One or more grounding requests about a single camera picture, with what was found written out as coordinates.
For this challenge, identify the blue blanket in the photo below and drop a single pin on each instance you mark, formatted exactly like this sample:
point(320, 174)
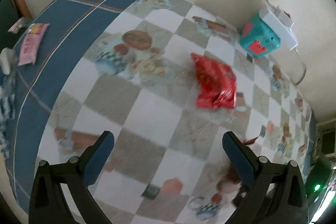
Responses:
point(78, 3)

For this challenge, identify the pink wrapper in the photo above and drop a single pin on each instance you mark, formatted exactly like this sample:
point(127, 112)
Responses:
point(31, 43)

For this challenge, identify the crumpled clear plastic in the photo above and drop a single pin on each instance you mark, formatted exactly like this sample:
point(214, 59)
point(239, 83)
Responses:
point(8, 82)

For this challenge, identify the bright red snack packet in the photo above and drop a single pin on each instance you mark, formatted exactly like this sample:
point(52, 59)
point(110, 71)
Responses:
point(215, 79)

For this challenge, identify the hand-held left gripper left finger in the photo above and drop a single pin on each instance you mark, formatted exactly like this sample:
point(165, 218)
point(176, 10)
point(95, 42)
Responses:
point(101, 153)

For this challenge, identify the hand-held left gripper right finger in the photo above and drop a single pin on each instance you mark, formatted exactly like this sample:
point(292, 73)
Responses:
point(237, 158)

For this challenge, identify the white power strip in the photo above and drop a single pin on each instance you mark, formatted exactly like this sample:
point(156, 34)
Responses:
point(279, 27)

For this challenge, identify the teal box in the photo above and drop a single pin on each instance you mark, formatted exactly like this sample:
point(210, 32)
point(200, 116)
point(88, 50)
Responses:
point(258, 36)

